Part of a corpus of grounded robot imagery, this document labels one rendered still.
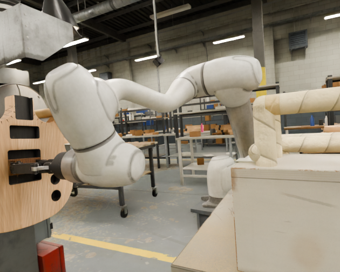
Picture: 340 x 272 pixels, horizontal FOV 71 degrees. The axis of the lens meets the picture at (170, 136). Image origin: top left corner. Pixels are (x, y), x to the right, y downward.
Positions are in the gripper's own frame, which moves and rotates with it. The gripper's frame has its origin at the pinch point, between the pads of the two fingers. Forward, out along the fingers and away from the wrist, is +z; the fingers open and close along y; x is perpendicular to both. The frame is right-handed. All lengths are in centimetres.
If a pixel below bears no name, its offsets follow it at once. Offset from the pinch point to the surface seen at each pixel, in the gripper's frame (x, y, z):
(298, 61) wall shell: 292, 1097, -114
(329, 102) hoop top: 9, -6, -77
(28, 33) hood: 36.3, -3.7, -10.5
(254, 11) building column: 350, 678, 1
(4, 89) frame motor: 27.1, 5.5, 19.1
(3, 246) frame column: -33.9, 10.4, 34.9
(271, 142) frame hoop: 4, -5, -69
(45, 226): -34, 31, 38
